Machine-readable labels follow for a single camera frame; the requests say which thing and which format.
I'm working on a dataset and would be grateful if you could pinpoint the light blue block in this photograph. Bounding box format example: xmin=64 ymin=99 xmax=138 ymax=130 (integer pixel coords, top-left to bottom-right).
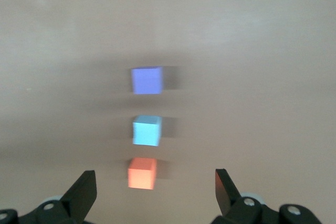
xmin=132 ymin=115 xmax=163 ymax=147

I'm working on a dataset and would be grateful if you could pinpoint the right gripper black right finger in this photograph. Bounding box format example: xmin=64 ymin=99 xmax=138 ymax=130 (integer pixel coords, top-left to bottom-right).
xmin=212 ymin=168 xmax=323 ymax=224

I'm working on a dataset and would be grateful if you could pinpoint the orange block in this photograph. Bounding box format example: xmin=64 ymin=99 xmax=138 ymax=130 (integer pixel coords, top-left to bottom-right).
xmin=127 ymin=157 xmax=158 ymax=190

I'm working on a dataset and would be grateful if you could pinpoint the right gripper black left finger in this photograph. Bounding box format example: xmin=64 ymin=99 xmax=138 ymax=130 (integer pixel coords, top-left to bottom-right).
xmin=0 ymin=170 xmax=98 ymax=224

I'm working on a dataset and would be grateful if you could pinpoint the purple block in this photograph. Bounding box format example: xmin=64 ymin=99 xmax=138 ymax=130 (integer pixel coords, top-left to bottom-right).
xmin=130 ymin=66 xmax=164 ymax=95

